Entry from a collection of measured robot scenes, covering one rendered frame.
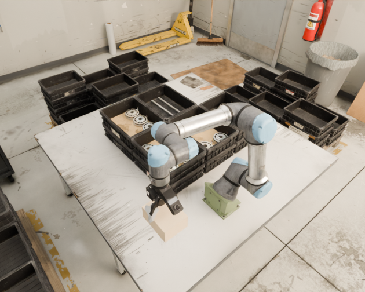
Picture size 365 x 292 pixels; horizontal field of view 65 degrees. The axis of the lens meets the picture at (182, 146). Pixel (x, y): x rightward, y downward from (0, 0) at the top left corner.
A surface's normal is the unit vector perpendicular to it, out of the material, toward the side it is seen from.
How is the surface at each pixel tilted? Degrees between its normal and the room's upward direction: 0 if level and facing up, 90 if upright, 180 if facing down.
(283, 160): 0
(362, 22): 90
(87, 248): 0
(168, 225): 0
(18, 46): 90
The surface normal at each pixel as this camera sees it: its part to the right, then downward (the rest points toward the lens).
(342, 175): 0.02, -0.74
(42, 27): 0.64, 0.53
